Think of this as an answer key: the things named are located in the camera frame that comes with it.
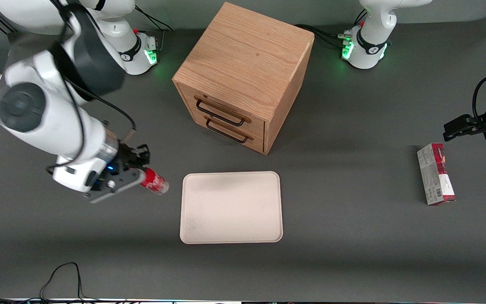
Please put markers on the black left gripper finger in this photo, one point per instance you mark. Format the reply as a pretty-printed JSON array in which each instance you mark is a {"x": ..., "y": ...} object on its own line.
[
  {"x": 464, "y": 133},
  {"x": 462, "y": 121}
]

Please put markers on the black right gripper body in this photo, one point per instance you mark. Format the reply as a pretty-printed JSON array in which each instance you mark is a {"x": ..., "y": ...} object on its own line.
[{"x": 127, "y": 159}]

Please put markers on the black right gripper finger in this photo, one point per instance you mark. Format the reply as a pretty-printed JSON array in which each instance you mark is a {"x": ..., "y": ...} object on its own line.
[
  {"x": 137, "y": 173},
  {"x": 144, "y": 154}
]

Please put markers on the red soda can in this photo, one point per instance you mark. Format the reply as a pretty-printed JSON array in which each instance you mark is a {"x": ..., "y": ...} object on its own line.
[{"x": 155, "y": 181}]

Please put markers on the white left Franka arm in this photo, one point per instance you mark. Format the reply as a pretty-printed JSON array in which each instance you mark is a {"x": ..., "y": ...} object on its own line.
[{"x": 371, "y": 38}]

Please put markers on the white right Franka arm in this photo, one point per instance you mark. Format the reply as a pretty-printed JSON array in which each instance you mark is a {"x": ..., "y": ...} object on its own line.
[{"x": 57, "y": 122}]

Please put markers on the beige rectangular tray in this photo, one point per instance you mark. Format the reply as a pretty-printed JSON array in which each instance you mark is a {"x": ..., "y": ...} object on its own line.
[{"x": 231, "y": 207}]

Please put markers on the red and white carton box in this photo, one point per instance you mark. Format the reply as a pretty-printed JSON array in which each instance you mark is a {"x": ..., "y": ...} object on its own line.
[{"x": 435, "y": 175}]

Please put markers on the wooden drawer front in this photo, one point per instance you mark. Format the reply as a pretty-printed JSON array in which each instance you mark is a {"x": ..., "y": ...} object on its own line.
[
  {"x": 226, "y": 105},
  {"x": 251, "y": 143}
]

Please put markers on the wooden drawer cabinet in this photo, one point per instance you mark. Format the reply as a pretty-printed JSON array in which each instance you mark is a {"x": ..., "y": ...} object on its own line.
[{"x": 247, "y": 59}]

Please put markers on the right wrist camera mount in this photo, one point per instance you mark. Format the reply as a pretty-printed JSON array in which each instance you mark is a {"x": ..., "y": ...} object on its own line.
[{"x": 112, "y": 188}]

